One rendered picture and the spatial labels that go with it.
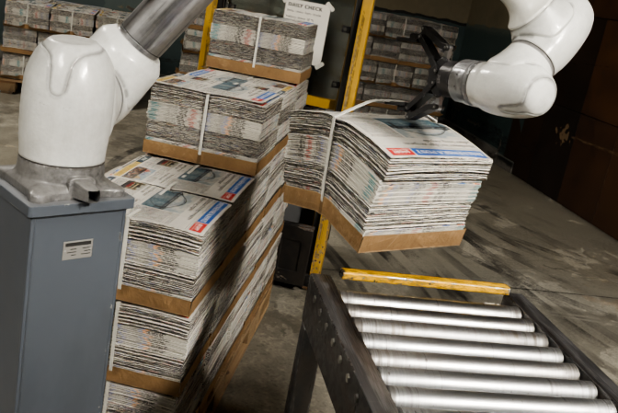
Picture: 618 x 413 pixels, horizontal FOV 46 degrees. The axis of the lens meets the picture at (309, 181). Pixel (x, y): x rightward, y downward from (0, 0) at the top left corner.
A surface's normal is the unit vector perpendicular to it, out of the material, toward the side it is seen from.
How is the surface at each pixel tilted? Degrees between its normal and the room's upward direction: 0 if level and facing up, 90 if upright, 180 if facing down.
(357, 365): 0
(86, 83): 75
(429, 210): 101
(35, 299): 90
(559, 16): 66
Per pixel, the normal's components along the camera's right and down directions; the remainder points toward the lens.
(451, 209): 0.47, 0.48
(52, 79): 0.00, 0.00
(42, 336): 0.68, 0.31
